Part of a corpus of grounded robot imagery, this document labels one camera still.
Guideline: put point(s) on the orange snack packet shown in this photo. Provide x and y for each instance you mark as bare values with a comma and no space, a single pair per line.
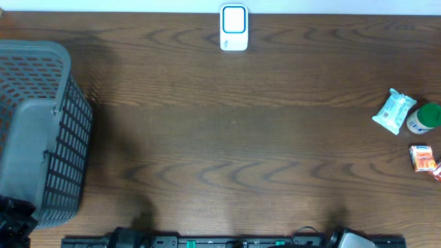
422,158

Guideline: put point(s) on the green lid jar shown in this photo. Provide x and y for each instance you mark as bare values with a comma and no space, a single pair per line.
424,119

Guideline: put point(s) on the white barcode scanner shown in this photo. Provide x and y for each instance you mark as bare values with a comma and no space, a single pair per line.
234,27

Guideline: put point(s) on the teal wet wipes pack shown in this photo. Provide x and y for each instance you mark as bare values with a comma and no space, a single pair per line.
393,113

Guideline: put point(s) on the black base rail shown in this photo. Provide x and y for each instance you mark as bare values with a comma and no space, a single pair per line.
305,237

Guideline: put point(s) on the grey plastic mesh basket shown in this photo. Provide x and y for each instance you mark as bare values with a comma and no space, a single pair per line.
46,123

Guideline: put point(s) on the red orange snack bar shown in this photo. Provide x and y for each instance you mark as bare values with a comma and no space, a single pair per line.
437,172

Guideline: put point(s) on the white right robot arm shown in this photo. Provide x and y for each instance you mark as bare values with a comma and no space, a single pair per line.
347,238

